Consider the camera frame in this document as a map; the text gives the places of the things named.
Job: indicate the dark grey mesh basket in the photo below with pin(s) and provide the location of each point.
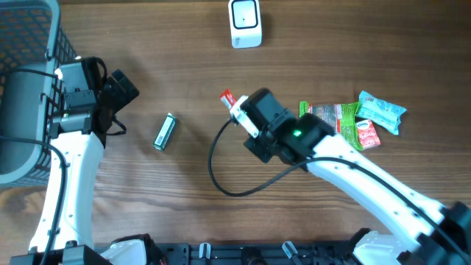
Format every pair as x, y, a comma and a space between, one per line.
33, 45

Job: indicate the small orange candy box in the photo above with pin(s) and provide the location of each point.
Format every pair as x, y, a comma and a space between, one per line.
367, 135

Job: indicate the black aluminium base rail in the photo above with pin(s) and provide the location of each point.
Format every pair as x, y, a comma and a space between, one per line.
316, 253

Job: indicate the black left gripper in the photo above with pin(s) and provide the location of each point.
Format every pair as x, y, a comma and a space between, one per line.
123, 98

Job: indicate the white barcode scanner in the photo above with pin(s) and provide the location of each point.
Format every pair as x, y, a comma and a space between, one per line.
245, 23

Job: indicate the red snack stick packet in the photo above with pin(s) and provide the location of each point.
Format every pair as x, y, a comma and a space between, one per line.
228, 99

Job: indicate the green snack bag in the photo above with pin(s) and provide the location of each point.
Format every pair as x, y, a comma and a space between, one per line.
339, 116

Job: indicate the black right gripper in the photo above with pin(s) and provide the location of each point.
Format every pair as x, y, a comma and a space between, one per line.
263, 152

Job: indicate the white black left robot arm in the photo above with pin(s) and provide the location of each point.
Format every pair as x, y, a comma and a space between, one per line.
64, 232

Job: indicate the teal tissue packet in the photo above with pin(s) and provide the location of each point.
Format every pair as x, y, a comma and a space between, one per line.
380, 112

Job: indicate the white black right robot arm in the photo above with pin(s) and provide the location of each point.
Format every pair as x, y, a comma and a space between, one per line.
422, 230

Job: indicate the green white gum box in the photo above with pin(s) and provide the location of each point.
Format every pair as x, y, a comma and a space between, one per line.
165, 132

